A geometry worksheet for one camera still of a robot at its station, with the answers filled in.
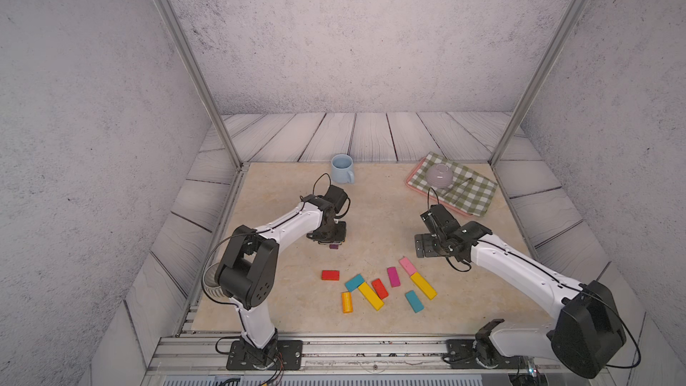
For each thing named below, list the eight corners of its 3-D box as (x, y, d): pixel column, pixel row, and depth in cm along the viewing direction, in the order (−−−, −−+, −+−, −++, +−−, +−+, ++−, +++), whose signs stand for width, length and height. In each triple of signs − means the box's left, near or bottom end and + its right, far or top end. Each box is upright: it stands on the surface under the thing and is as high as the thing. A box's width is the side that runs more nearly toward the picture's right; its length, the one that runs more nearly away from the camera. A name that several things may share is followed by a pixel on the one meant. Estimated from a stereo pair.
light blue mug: (331, 185, 114) (330, 174, 109) (333, 165, 122) (332, 154, 117) (354, 185, 114) (354, 174, 109) (354, 165, 122) (353, 154, 117)
